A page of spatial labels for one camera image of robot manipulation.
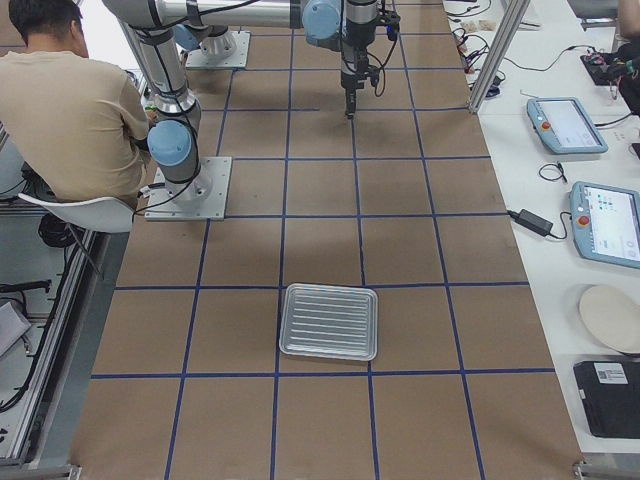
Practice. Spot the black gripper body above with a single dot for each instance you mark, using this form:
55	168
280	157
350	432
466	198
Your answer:
353	68

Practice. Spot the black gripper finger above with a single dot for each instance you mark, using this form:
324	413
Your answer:
348	103
353	102

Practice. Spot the silver metal tray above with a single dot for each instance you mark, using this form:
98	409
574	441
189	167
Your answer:
334	322

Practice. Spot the black power brick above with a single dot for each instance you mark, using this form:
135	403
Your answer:
531	222

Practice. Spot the upper teach pendant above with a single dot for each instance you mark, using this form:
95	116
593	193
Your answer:
564	127

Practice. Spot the teach pendant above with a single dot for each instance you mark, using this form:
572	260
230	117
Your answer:
564	127
605	223

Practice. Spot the white chair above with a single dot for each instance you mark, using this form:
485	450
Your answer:
105	214

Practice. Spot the seated person beige shirt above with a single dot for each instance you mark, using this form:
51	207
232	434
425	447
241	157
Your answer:
77	122

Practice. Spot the lower teach pendant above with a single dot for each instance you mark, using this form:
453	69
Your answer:
605	223

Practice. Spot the beige plate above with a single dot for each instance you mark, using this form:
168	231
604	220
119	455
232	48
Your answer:
611	317

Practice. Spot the black tablet device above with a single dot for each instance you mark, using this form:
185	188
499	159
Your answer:
609	391

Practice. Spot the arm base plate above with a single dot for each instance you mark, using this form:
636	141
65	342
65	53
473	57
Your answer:
224	52
204	198

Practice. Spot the aluminium frame post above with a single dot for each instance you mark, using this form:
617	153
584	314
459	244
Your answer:
501	42

